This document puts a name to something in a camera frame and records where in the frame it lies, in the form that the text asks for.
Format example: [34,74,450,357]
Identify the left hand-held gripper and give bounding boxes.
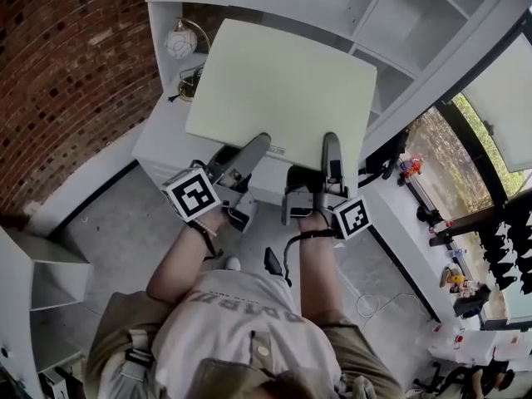
[160,132,273,235]

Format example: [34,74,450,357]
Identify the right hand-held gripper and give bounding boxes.
[280,131,372,242]

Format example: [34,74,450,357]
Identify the cream box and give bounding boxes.
[185,17,379,190]

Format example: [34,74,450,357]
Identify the white shelf unit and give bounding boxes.
[143,0,532,161]

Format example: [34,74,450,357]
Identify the person's left forearm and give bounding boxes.
[145,212,229,307]

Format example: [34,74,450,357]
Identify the person's right forearm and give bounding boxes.
[297,216,346,328]

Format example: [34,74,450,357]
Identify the round glass lamp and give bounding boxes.
[163,17,211,101]

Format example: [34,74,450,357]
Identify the colourful toy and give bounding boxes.
[398,155,423,178]

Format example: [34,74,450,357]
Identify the small black gadget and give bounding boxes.
[416,204,444,226]

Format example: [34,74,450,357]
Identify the white printed t-shirt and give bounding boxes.
[153,270,346,399]

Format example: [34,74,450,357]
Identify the yellow snack packets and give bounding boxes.
[440,266,466,294]

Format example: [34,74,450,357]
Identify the frosted white window panel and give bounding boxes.
[461,31,532,174]

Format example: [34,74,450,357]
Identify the black bag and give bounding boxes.
[452,283,494,319]

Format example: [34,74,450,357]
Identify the rows of black silhouette cutouts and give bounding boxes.
[481,214,532,294]

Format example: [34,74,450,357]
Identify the khaki overshirt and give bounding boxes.
[85,291,404,399]

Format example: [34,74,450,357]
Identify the white open cabinet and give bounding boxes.
[0,224,95,399]

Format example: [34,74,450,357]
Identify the white boxes with red labels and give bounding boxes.
[427,322,532,365]

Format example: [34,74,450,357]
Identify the black wrist strap cable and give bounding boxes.
[185,221,225,264]
[282,229,340,287]

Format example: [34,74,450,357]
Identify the pale bead bracelet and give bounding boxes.
[190,218,219,237]

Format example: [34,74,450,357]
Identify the black lamp cord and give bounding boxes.
[167,66,204,103]

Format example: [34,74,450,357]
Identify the white floor cable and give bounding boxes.
[355,291,421,319]

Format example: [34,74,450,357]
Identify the grey harness strap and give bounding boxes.
[118,328,157,394]

